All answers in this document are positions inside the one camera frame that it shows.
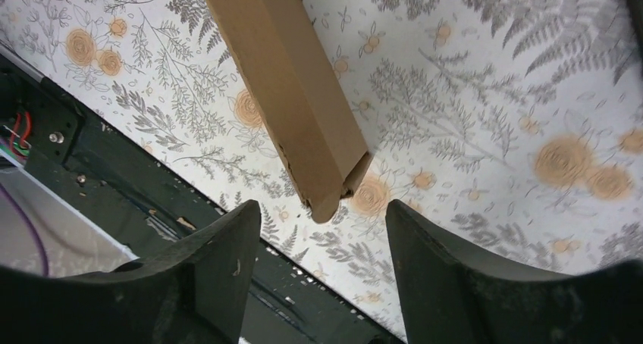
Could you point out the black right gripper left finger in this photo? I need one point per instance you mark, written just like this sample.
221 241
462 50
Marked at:
193 291

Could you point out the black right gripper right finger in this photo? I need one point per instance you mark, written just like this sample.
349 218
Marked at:
454 291

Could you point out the brown cardboard box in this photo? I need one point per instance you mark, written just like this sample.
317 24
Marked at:
285 69

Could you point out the floral patterned table mat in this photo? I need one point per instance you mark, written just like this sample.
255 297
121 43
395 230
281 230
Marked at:
516 124

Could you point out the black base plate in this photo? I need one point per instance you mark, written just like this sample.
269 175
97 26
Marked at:
138 202

